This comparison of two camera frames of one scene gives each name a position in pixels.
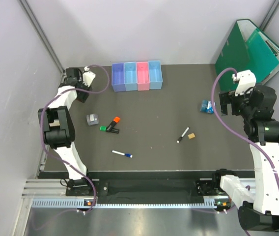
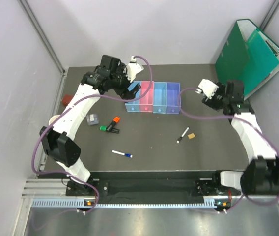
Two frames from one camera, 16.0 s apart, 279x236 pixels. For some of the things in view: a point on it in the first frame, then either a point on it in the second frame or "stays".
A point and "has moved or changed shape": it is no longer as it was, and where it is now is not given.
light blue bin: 130,76 has moved or changed shape
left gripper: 83,97 → 125,93
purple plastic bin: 118,76 has moved or changed shape
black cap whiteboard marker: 180,138 stays
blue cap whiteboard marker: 126,155 stays
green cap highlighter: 104,128 stays
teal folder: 262,59 stays
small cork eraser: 191,135 stays
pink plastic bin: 143,75 → 146,103
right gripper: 230,97 → 210,102
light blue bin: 155,74 → 159,97
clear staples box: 92,119 stays
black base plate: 142,185 stays
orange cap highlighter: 116,120 stays
